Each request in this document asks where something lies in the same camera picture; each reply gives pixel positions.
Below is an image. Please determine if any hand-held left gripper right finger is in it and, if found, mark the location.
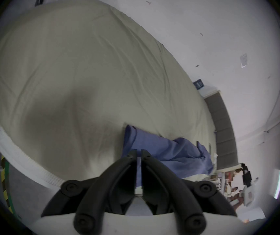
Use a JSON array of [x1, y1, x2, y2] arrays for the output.
[[141, 149, 237, 234]]

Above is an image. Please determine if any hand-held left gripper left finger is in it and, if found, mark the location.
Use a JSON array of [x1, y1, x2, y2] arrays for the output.
[[41, 149, 138, 233]]

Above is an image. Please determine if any blue shirt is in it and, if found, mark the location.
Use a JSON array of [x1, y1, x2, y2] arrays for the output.
[[122, 124, 214, 190]]

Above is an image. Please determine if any grey padded headboard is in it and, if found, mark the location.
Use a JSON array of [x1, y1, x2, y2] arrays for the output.
[[204, 91, 241, 173]]

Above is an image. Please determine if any small blue sign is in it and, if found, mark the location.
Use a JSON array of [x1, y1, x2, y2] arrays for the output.
[[193, 78, 205, 90]]

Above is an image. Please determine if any bed with beige sheet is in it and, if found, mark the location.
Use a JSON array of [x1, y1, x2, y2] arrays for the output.
[[0, 0, 219, 190]]

